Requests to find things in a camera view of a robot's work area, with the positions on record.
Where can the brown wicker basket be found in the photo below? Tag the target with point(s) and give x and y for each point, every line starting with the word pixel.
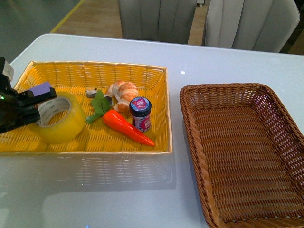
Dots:
pixel 247 154

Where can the toy croissant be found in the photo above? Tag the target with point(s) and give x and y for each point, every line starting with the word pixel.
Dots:
pixel 124 92

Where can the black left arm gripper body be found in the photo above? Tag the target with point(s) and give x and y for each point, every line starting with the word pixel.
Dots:
pixel 10 112

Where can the grey upholstered chair left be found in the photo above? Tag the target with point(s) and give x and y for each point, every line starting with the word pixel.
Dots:
pixel 157 20

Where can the purple foam block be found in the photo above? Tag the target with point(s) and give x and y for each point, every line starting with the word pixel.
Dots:
pixel 41 89

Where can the small grey toy figure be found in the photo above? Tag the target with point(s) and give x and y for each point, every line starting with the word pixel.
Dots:
pixel 92 93

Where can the yellow wicker basket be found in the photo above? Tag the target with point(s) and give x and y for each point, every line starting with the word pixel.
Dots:
pixel 95 138

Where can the small jar with blue lid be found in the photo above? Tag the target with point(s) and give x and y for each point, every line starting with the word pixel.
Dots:
pixel 140 110

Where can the grey upholstered chair right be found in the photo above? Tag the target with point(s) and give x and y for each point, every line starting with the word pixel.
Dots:
pixel 258 25

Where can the orange toy carrot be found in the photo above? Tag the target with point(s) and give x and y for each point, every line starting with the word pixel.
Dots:
pixel 115 120

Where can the grey upholstered chair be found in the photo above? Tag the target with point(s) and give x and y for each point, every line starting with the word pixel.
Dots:
pixel 258 25
pixel 157 20

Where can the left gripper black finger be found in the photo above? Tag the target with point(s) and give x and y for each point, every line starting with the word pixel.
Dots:
pixel 28 98
pixel 30 115

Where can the clear packing tape roll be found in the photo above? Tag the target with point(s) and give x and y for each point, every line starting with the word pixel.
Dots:
pixel 61 119

